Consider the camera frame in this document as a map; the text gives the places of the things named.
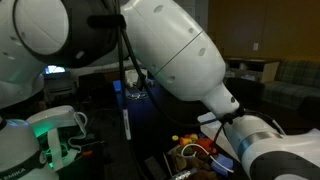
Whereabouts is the blue table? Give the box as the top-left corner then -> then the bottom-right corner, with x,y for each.
112,79 -> 176,138

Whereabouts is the white paper bag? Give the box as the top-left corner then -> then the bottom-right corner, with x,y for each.
124,68 -> 148,88

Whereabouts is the small orange toy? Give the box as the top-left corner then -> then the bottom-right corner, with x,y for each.
179,136 -> 193,147

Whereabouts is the black office chair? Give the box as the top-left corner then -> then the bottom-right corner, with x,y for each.
77,72 -> 115,109

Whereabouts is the thin wooden stick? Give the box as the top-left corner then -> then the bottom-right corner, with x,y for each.
162,152 -> 174,178

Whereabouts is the black rectangular pad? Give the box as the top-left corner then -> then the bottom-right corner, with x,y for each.
144,155 -> 168,180

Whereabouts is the silver metal cylinder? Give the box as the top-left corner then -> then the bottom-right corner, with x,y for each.
169,167 -> 198,180

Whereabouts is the blue cloth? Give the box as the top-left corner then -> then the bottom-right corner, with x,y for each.
210,153 -> 235,177

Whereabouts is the wooden cabinet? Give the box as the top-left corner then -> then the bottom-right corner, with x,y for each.
223,55 -> 281,84

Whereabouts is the small lit monitor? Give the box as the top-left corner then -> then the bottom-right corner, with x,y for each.
44,65 -> 67,75

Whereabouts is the plaid sofa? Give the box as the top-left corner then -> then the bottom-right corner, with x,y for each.
262,59 -> 320,112

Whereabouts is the white cable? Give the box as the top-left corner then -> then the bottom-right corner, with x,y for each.
181,143 -> 235,174

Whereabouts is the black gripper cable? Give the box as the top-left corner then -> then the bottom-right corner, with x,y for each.
199,105 -> 284,156

